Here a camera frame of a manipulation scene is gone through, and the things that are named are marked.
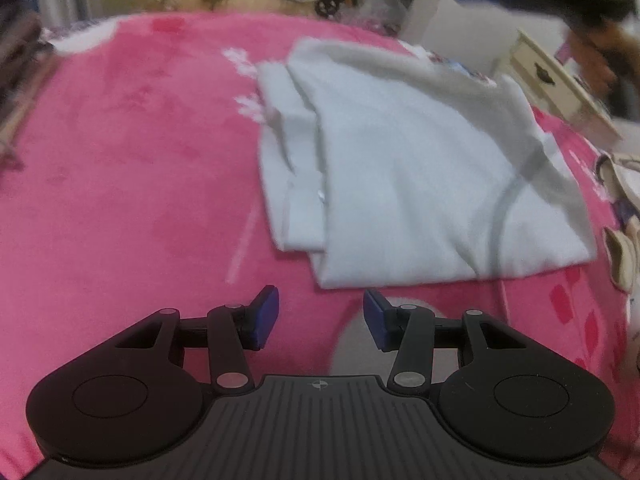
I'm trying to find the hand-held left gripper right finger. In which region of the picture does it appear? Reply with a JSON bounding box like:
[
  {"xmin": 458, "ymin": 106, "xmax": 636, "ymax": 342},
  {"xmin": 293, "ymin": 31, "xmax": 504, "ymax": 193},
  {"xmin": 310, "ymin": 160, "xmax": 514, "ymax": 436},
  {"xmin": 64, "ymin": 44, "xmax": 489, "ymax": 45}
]
[{"xmin": 363, "ymin": 289, "xmax": 531, "ymax": 396}]

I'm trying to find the cream nightstand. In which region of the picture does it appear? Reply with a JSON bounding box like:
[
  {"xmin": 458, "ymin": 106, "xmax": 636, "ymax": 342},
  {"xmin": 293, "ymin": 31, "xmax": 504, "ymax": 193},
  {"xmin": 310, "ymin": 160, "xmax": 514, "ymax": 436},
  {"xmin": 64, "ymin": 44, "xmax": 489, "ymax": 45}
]
[{"xmin": 495, "ymin": 30, "xmax": 626, "ymax": 141}]

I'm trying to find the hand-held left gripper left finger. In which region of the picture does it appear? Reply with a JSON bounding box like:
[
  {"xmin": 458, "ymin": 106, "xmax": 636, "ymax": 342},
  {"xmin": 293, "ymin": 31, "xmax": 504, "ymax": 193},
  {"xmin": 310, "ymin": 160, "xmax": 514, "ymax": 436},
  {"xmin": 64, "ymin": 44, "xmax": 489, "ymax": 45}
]
[{"xmin": 115, "ymin": 285, "xmax": 281, "ymax": 393}]

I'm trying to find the person's right hand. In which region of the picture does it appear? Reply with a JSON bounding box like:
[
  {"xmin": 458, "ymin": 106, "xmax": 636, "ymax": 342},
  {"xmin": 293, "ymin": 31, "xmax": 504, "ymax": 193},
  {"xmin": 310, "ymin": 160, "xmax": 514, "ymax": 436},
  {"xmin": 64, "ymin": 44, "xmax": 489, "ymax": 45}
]
[{"xmin": 567, "ymin": 25, "xmax": 623, "ymax": 103}]

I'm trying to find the beige garment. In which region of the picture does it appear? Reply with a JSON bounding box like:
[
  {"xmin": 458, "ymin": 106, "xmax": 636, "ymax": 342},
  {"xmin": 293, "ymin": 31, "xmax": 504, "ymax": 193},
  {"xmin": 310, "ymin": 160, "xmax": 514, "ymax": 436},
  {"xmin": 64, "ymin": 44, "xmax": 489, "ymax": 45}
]
[{"xmin": 602, "ymin": 227, "xmax": 638, "ymax": 292}]

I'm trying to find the stack of folded clothes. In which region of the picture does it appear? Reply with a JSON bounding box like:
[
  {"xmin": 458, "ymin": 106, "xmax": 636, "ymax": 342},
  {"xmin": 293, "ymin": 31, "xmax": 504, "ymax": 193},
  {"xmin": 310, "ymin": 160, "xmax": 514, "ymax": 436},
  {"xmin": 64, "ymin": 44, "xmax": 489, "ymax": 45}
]
[{"xmin": 0, "ymin": 0, "xmax": 66, "ymax": 161}]

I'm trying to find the pink floral blanket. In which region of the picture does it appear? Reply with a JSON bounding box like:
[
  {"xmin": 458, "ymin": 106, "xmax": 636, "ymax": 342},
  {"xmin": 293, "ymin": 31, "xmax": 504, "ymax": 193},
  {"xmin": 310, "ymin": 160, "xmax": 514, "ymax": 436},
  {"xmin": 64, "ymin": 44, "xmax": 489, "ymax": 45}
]
[{"xmin": 0, "ymin": 12, "xmax": 640, "ymax": 480}]

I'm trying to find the white shirt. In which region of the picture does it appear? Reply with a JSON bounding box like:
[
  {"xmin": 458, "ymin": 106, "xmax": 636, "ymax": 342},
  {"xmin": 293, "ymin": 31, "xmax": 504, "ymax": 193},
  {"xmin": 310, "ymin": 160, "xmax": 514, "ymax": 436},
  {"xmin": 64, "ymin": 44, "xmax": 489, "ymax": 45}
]
[{"xmin": 255, "ymin": 37, "xmax": 600, "ymax": 291}]

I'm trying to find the pink plastic bag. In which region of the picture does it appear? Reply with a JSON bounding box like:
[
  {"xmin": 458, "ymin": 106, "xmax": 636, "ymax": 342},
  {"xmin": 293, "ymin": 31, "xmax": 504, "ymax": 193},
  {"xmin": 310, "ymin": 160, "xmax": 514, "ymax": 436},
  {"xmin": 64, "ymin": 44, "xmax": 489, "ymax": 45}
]
[{"xmin": 357, "ymin": 0, "xmax": 416, "ymax": 36}]

